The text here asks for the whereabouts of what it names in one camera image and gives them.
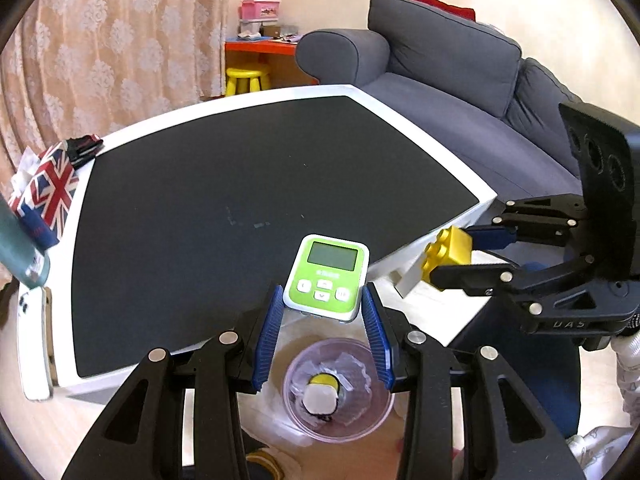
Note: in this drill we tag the yellow plastic stool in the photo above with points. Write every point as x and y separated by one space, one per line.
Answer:
247 79

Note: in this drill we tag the red kids desk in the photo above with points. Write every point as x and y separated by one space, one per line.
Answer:
278 55

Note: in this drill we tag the pink storage box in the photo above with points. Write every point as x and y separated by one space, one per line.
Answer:
259 10

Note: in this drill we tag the yellow black zip case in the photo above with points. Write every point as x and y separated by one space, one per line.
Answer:
325 383

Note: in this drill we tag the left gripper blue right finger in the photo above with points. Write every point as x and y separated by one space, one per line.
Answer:
380 343

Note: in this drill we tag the black table mat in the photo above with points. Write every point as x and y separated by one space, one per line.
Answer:
260 209

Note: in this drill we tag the beige patterned curtain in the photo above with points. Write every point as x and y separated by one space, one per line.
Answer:
76 67

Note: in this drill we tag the white zip pouch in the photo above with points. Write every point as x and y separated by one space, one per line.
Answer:
320 405

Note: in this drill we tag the yellow toy brick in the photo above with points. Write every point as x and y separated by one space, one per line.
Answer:
451 247

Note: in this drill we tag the green white digital timer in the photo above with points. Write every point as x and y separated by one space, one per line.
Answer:
327 277

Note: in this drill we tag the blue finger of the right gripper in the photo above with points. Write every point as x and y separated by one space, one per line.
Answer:
475 276
486 238

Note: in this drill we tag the white smartphone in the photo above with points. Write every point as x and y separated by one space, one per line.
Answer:
33 358

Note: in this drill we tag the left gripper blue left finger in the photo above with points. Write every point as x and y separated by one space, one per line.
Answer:
267 336

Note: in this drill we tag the union jack tissue box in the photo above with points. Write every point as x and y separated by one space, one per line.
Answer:
43 188

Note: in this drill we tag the teal thermos bottle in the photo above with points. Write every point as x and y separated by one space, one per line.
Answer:
19 253

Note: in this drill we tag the grey sofa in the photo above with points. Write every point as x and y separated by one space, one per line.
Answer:
464 83

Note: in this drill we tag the red cushion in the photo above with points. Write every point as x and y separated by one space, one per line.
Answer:
460 11

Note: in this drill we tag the pink trash bin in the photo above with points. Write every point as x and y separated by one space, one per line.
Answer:
363 404

